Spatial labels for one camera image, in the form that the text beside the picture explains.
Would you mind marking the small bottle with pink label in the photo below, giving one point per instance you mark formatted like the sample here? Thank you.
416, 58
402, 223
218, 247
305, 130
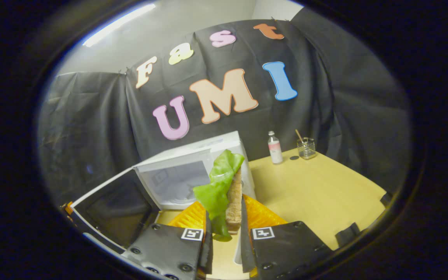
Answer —
275, 149

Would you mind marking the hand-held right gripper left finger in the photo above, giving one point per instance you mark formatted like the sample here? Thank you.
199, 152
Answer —
177, 252

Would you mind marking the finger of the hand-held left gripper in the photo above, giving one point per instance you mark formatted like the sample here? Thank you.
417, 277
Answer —
69, 209

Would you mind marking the clear glass jar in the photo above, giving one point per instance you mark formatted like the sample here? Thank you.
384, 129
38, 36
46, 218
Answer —
307, 149

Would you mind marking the sandwich with green lettuce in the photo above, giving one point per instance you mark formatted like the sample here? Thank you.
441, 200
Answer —
218, 186

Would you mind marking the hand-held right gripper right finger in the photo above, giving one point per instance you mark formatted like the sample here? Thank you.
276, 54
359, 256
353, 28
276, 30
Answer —
286, 249

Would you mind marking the white microwave oven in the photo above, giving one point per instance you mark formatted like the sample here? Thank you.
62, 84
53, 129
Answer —
169, 182

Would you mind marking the wooden stick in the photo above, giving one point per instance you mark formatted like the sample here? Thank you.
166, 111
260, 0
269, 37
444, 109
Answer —
299, 135

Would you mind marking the black backdrop cloth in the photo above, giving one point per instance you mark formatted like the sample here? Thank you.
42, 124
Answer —
344, 97

